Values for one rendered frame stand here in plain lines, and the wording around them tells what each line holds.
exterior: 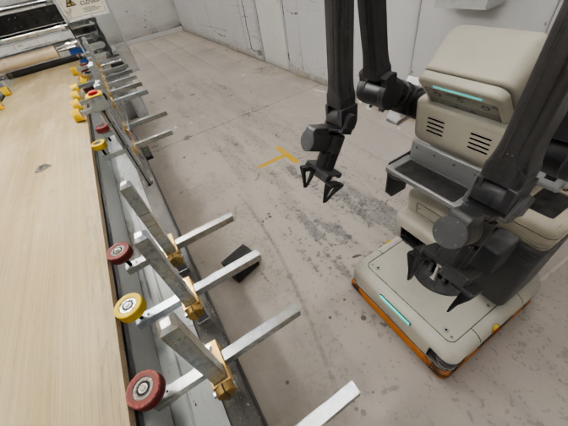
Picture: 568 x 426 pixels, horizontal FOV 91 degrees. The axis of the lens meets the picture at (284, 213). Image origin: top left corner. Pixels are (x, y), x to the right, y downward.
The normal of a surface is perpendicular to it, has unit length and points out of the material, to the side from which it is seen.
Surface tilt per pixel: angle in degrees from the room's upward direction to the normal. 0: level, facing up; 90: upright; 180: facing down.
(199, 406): 0
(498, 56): 42
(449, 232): 63
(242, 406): 0
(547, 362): 0
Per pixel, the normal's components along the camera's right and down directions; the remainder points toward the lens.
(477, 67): -0.68, -0.22
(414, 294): -0.15, -0.70
